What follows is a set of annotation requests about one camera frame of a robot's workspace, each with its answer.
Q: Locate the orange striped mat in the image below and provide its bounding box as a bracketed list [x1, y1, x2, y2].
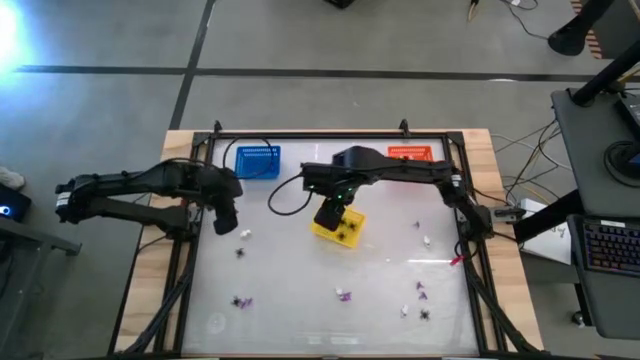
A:
[571, 0, 604, 60]

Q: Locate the black chair foot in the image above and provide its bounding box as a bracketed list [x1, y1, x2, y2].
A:
[547, 0, 617, 56]

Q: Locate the black aluminium table frame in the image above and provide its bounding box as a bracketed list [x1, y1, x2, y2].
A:
[110, 119, 540, 359]

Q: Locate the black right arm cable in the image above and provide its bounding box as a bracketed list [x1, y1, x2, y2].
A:
[267, 172, 314, 217]

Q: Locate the orange plastic basket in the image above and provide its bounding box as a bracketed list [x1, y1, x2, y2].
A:
[387, 144, 435, 162]

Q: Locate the black pole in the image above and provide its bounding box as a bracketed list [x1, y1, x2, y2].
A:
[569, 39, 640, 107]

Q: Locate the white paper sheet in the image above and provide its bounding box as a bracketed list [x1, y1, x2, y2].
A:
[518, 197, 574, 266]

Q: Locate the grey metal stand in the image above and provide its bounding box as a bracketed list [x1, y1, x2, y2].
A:
[0, 217, 82, 359]

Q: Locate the yellow plastic basket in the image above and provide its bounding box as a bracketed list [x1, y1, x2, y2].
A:
[310, 207, 367, 249]

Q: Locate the black box with blue light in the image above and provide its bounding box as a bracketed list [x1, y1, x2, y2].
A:
[0, 183, 32, 224]

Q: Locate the black desk leg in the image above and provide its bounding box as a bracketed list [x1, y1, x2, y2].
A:
[512, 188, 586, 245]

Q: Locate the grey desk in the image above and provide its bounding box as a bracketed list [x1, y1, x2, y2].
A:
[549, 87, 640, 341]

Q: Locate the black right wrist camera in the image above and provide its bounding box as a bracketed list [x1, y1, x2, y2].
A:
[313, 198, 347, 233]

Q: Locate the person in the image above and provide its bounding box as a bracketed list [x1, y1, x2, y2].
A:
[0, 166, 26, 192]

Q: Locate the round black monitor base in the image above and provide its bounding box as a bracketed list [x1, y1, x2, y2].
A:
[603, 139, 640, 189]

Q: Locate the black keyboard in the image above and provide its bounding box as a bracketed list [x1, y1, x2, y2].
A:
[567, 213, 640, 281]

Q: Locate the black device on desk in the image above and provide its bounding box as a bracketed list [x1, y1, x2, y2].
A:
[614, 92, 640, 139]

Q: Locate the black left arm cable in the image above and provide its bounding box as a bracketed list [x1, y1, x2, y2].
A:
[222, 137, 275, 180]

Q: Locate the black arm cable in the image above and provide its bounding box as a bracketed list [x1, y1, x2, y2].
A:
[267, 172, 314, 217]
[222, 137, 275, 180]

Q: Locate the blue plastic basket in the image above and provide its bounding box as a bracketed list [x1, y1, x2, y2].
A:
[234, 144, 282, 180]

